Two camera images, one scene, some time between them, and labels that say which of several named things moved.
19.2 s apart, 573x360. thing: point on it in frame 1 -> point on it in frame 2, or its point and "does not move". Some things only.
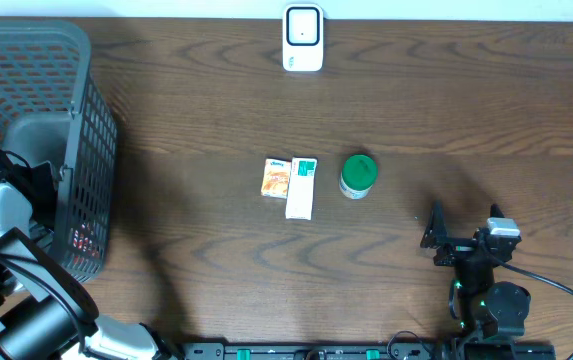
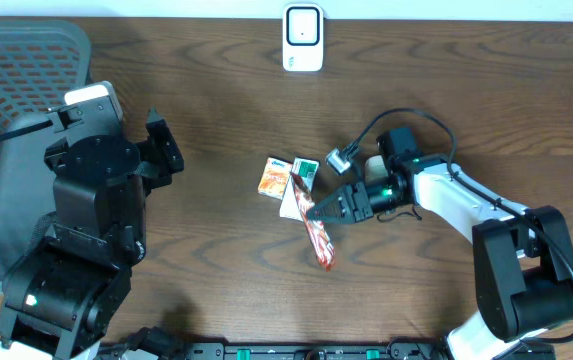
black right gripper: (436, 236) -> (353, 196)
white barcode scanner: (302, 37) does not move
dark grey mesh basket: (30, 92) does not move
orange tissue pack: (276, 178) does not move
